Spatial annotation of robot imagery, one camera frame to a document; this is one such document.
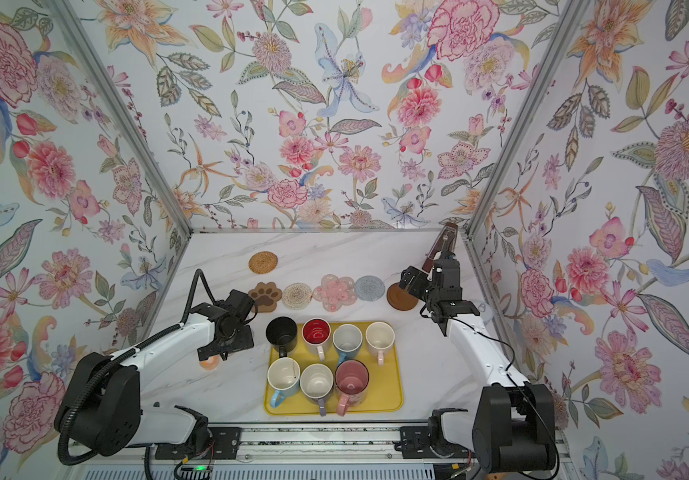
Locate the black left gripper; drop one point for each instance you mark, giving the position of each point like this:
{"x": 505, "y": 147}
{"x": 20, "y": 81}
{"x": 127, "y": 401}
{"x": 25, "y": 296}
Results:
{"x": 246, "y": 341}

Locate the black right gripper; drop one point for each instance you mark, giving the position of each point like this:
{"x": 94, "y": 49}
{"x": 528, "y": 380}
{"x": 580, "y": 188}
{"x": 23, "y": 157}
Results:
{"x": 422, "y": 279}

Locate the cork paw print coaster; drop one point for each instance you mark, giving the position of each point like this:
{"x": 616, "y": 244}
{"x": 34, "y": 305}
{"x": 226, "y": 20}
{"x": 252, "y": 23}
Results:
{"x": 266, "y": 297}

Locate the brown wooden round coaster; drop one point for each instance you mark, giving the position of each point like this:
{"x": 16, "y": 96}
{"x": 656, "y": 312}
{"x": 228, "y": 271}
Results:
{"x": 399, "y": 299}

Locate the white embroidered round coaster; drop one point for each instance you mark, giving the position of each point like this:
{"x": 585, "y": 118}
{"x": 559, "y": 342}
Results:
{"x": 297, "y": 296}

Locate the grey round coaster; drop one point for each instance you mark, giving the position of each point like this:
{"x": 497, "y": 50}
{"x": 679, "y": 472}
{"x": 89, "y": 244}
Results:
{"x": 369, "y": 288}

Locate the pink flower coaster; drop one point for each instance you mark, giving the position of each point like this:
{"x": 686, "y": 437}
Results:
{"x": 335, "y": 292}

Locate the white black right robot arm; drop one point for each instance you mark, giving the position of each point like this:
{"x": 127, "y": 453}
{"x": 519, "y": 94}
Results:
{"x": 512, "y": 425}

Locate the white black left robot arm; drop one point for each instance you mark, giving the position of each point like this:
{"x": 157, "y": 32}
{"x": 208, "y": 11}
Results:
{"x": 102, "y": 412}

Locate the woven rattan round coaster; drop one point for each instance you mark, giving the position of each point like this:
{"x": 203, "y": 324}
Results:
{"x": 263, "y": 262}

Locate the brown wooden metronome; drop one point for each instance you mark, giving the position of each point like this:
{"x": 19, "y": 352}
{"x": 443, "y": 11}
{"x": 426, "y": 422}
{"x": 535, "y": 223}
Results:
{"x": 443, "y": 246}

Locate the small orange ball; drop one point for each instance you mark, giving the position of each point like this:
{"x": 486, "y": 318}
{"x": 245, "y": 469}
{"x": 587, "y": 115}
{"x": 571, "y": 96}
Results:
{"x": 211, "y": 363}

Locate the black mug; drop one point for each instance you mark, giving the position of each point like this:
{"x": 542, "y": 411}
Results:
{"x": 282, "y": 335}

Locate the red interior white mug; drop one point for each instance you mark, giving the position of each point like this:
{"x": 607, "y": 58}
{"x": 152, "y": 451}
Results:
{"x": 317, "y": 335}

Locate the yellow tray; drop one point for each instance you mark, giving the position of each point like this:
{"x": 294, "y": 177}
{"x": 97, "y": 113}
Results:
{"x": 384, "y": 392}

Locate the cream mug pink handle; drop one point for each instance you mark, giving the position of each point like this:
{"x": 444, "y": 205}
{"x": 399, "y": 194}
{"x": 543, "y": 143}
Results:
{"x": 380, "y": 339}

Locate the white mug light-blue handle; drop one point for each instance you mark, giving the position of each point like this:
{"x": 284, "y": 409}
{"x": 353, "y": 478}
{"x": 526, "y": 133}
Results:
{"x": 284, "y": 380}

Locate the white mug purple handle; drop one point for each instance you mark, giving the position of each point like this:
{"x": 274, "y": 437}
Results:
{"x": 317, "y": 384}

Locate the white mug blue handle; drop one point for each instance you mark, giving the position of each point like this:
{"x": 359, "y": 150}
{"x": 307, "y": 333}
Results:
{"x": 347, "y": 340}

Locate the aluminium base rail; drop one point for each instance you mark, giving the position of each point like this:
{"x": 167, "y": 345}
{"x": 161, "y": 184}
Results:
{"x": 321, "y": 442}

